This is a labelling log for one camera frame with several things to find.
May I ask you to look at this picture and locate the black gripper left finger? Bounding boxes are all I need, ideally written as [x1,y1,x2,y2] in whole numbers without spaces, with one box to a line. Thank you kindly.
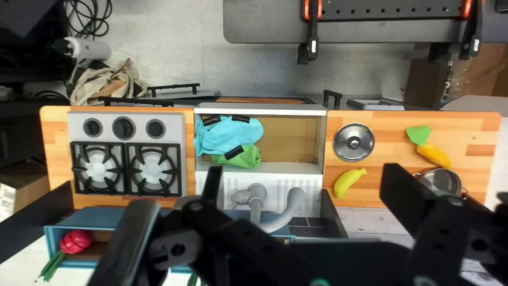
[86,164,299,286]

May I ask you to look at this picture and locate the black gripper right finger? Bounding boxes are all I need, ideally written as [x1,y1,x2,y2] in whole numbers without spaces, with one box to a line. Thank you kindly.
[380,163,508,286]

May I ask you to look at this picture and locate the yellow toy banana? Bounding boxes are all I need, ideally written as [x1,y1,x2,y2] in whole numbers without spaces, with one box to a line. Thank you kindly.
[332,168,369,201]

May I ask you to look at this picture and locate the small steel pot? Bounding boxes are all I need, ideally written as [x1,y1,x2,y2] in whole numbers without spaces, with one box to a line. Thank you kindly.
[420,168,466,199]

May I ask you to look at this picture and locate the wooden toy kitchen counter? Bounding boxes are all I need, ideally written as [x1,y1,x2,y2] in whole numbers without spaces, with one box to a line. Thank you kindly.
[39,102,502,212]

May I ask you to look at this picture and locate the round steel pot lid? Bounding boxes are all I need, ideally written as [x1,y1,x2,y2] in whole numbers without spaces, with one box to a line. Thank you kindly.
[332,123,377,164]

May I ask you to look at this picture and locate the teal planter box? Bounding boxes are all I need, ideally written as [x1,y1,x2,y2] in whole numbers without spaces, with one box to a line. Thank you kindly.
[227,190,350,242]
[43,206,140,274]

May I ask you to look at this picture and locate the red toy radish green leaves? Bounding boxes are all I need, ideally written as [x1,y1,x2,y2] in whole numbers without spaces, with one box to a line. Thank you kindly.
[37,230,96,284]

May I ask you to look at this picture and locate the grey toy stove black grates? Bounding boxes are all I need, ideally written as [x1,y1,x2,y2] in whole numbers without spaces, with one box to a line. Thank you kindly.
[67,110,188,198]

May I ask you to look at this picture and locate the teal cloth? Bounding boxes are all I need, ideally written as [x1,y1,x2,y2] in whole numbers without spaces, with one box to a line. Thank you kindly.
[194,115,266,158]

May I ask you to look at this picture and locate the beige tote bag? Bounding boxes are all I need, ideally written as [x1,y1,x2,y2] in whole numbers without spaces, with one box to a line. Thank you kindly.
[70,58,150,107]

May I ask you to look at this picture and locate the black metal rack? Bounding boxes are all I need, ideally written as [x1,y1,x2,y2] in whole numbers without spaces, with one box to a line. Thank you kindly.
[94,82,221,109]

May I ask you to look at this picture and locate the brown cardboard panel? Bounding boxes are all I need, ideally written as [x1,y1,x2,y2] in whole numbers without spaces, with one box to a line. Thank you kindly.
[405,45,508,110]

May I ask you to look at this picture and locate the white paper roll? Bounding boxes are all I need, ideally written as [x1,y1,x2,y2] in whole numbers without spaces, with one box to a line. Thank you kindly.
[62,36,113,63]

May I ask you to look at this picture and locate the dark perforated work table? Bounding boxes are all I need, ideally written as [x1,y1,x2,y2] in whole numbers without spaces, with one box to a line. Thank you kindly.
[221,0,508,45]

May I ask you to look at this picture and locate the black clamp orange handle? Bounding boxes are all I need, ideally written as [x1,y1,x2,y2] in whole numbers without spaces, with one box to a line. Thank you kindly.
[297,0,326,67]
[459,0,485,61]

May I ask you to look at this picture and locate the black coiled cables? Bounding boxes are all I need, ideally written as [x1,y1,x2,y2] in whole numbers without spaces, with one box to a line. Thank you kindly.
[66,0,115,40]

